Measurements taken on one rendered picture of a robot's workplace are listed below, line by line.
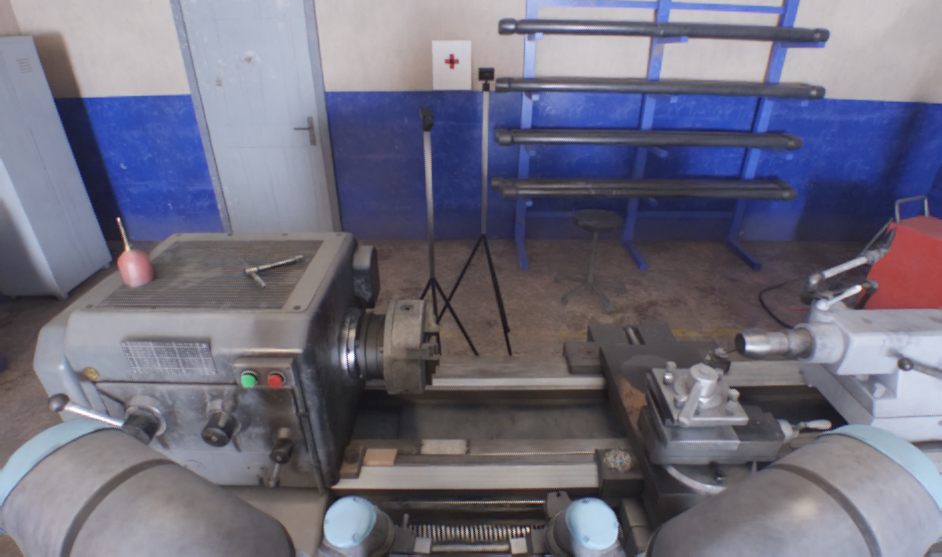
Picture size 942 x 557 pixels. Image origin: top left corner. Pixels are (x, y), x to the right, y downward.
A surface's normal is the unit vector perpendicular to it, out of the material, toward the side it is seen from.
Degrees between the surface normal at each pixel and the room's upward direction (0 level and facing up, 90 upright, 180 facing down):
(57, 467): 15
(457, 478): 36
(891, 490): 23
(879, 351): 85
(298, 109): 90
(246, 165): 90
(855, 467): 5
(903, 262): 90
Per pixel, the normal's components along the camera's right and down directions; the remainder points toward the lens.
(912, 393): 0.01, 0.07
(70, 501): -0.17, -0.62
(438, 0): 0.01, 0.47
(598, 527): 0.14, -0.69
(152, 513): 0.36, -0.73
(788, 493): -0.35, -0.89
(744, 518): -0.61, -0.73
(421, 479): 0.01, -0.44
